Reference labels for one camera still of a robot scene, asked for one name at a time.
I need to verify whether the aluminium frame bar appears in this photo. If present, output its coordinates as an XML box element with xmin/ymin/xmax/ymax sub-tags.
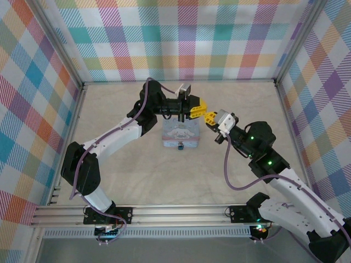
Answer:
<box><xmin>274</xmin><ymin>82</ymin><xmax>319</xmax><ymax>205</ymax></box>
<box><xmin>82</xmin><ymin>78</ymin><xmax>276</xmax><ymax>85</ymax></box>
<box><xmin>46</xmin><ymin>83</ymin><xmax>88</xmax><ymax>206</ymax></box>

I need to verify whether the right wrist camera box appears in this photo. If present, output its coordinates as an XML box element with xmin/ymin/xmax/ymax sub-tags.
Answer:
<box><xmin>214</xmin><ymin>109</ymin><xmax>239</xmax><ymax>135</ymax></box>

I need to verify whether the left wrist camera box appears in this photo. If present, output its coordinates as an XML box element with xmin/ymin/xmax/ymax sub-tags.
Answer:
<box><xmin>175</xmin><ymin>83</ymin><xmax>193</xmax><ymax>99</ymax></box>

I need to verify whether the blue cartoon tin box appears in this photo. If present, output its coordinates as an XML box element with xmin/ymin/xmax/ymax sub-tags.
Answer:
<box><xmin>161</xmin><ymin>119</ymin><xmax>201</xmax><ymax>148</ymax></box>

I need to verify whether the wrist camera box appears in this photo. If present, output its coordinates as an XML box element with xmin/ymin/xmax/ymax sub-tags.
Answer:
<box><xmin>175</xmin><ymin>83</ymin><xmax>193</xmax><ymax>99</ymax></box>
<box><xmin>214</xmin><ymin>109</ymin><xmax>239</xmax><ymax>135</ymax></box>

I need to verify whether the aluminium frame post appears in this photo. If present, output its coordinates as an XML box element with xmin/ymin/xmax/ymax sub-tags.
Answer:
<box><xmin>27</xmin><ymin>0</ymin><xmax>84</xmax><ymax>87</ymax></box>
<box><xmin>273</xmin><ymin>0</ymin><xmax>330</xmax><ymax>87</ymax></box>

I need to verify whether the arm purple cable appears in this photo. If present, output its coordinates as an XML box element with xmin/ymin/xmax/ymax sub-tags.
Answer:
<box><xmin>70</xmin><ymin>77</ymin><xmax>183</xmax><ymax>246</ymax></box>
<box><xmin>223</xmin><ymin>133</ymin><xmax>351</xmax><ymax>263</ymax></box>

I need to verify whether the grey slotted cable duct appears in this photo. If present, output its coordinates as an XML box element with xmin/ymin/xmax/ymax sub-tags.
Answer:
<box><xmin>42</xmin><ymin>228</ymin><xmax>253</xmax><ymax>239</ymax></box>

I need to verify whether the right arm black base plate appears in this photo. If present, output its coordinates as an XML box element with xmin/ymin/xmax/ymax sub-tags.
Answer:
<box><xmin>228</xmin><ymin>204</ymin><xmax>264</xmax><ymax>224</ymax></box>

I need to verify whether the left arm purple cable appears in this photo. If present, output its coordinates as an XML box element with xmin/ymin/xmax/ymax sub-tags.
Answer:
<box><xmin>70</xmin><ymin>77</ymin><xmax>183</xmax><ymax>246</ymax></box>

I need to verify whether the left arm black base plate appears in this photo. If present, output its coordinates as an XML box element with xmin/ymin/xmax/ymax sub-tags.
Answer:
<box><xmin>83</xmin><ymin>205</ymin><xmax>134</xmax><ymax>226</ymax></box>

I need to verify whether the aluminium mounting rail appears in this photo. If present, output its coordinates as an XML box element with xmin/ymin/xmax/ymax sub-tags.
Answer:
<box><xmin>30</xmin><ymin>204</ymin><xmax>278</xmax><ymax>227</ymax></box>

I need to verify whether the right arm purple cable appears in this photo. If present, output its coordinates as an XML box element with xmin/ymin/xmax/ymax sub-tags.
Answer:
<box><xmin>223</xmin><ymin>133</ymin><xmax>351</xmax><ymax>263</ymax></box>

